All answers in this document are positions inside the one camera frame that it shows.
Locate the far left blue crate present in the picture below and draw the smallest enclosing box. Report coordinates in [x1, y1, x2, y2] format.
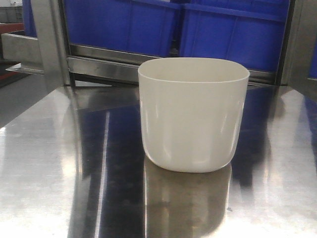
[22, 0, 37, 38]

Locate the right blue plastic crate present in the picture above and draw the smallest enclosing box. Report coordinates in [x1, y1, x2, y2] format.
[178, 0, 290, 72]

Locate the stainless steel shelf frame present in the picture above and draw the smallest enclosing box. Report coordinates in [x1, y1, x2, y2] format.
[1, 0, 317, 94]

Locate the blue plastic crate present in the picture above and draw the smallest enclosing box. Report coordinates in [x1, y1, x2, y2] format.
[64, 0, 181, 57]
[178, 0, 290, 72]

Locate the left blue plastic crate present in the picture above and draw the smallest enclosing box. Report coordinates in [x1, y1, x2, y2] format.
[64, 0, 181, 57]

